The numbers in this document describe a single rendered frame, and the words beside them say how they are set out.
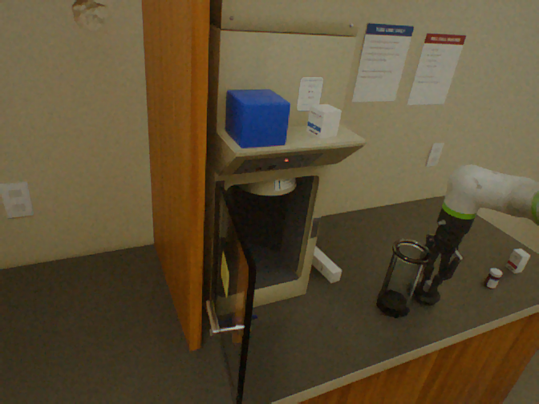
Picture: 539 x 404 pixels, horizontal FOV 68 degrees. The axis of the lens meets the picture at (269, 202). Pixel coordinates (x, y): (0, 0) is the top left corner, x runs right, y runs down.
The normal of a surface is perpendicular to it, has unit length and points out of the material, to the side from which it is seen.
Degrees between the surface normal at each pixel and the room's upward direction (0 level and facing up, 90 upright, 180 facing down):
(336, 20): 90
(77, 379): 0
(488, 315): 0
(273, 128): 90
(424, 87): 90
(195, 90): 90
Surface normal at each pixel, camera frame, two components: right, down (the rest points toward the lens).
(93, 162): 0.41, 0.49
